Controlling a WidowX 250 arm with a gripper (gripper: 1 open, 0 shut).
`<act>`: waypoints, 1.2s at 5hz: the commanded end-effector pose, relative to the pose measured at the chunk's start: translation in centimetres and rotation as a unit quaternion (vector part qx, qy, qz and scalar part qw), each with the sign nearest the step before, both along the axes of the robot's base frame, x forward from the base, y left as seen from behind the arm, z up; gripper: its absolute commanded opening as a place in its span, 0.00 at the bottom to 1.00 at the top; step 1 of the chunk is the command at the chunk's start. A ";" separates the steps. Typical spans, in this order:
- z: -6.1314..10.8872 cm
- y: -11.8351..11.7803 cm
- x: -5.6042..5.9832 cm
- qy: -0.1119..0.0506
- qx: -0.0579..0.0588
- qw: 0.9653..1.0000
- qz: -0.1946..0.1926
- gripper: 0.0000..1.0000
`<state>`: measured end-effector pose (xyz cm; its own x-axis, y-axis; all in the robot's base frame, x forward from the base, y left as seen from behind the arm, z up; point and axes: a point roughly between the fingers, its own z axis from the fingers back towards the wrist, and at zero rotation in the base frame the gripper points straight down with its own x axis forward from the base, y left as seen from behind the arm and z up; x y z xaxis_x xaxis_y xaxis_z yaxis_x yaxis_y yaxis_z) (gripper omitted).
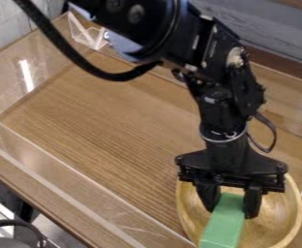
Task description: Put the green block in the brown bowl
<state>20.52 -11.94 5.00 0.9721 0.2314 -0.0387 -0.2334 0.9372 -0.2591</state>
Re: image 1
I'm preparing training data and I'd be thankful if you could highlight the light wooden bowl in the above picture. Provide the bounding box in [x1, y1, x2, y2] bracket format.
[176, 174, 302, 248]

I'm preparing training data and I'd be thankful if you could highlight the black cable lower left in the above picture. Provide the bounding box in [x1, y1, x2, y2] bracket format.
[0, 219, 49, 248]

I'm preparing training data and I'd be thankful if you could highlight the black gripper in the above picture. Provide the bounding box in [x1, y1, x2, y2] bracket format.
[176, 135, 288, 219]

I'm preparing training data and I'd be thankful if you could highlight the green rectangular block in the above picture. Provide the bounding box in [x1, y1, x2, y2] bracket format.
[199, 193, 244, 248]

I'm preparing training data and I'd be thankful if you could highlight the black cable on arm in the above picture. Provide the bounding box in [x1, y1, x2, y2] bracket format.
[245, 110, 279, 154]

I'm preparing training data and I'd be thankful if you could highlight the grey bench in background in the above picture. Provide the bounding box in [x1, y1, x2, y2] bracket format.
[192, 0, 302, 62]

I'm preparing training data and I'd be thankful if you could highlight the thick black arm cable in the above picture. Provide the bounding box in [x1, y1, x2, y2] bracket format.
[13, 0, 164, 82]

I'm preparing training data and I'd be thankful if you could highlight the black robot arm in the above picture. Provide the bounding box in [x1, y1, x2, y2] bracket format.
[68, 0, 288, 219]

